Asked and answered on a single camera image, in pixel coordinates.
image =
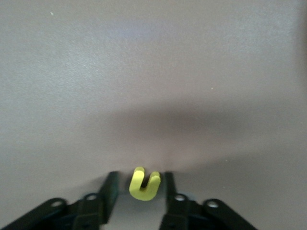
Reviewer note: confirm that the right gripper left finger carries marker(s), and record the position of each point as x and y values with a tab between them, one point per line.
96	210

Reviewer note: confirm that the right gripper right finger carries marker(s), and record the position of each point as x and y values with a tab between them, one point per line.
182	215

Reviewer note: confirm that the yellow foam letter u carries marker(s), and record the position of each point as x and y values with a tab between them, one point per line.
138	189

